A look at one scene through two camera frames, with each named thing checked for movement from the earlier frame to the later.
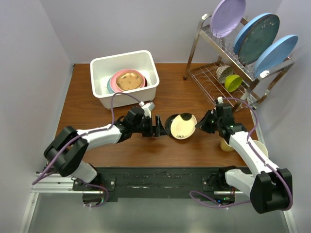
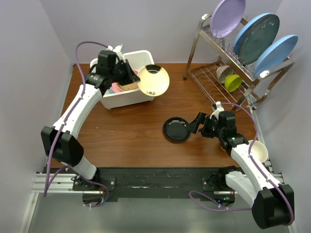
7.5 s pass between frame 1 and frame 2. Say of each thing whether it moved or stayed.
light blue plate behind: stayed
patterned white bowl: stayed
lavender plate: stayed
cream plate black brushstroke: moved
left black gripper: moved
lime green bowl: stayed
